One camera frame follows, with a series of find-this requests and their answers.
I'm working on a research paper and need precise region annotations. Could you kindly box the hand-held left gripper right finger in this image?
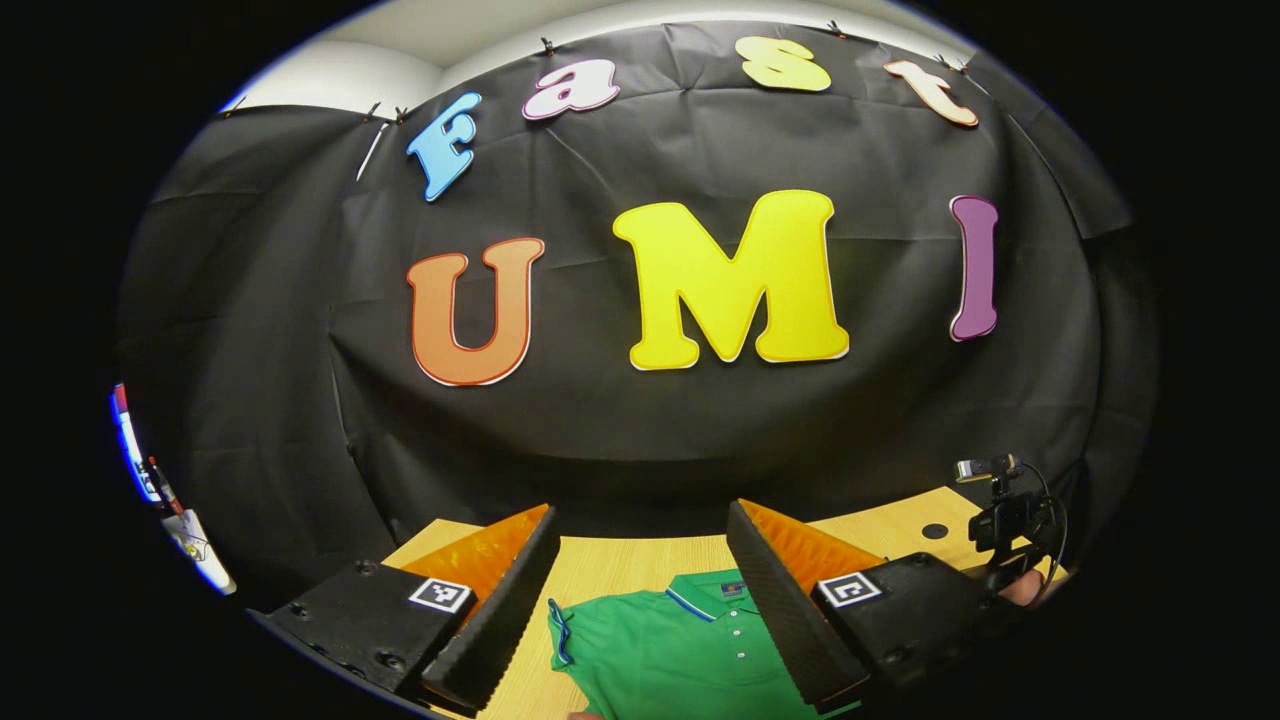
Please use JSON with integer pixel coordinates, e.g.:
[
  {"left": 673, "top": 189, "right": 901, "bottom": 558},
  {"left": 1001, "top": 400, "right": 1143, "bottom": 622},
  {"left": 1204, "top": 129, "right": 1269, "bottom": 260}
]
[{"left": 726, "top": 498, "right": 1006, "bottom": 713}]

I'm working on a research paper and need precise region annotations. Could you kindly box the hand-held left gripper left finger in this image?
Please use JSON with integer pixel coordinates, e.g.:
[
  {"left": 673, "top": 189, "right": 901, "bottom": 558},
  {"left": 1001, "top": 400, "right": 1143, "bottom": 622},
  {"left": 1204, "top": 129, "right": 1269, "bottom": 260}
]
[{"left": 250, "top": 503, "right": 561, "bottom": 713}]

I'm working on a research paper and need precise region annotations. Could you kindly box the green T-shirt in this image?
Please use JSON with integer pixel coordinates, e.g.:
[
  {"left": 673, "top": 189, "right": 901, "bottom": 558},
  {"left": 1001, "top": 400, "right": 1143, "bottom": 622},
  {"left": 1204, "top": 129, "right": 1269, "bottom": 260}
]
[{"left": 547, "top": 568, "right": 863, "bottom": 720}]

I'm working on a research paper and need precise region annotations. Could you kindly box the black backdrop cloth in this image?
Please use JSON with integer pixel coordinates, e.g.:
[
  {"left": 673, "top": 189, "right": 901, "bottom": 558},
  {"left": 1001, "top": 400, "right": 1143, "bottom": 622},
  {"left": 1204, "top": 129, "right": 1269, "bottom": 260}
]
[{"left": 115, "top": 20, "right": 1161, "bottom": 601}]

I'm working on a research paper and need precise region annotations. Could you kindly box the white blue-edged panel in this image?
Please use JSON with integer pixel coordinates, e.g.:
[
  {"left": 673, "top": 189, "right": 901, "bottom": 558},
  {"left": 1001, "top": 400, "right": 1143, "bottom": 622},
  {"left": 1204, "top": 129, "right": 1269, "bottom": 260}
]
[{"left": 108, "top": 383, "right": 238, "bottom": 598}]

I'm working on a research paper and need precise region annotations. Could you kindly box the red marker pen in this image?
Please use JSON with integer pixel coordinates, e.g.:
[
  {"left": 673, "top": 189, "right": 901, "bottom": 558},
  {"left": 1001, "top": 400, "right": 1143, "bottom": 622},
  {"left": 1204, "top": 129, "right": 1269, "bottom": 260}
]
[{"left": 148, "top": 457, "right": 187, "bottom": 518}]

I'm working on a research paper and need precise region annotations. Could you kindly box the black cable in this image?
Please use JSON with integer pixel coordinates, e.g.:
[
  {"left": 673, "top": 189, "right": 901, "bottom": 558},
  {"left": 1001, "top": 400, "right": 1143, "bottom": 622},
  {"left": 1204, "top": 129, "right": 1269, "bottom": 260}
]
[{"left": 1018, "top": 462, "right": 1069, "bottom": 607}]

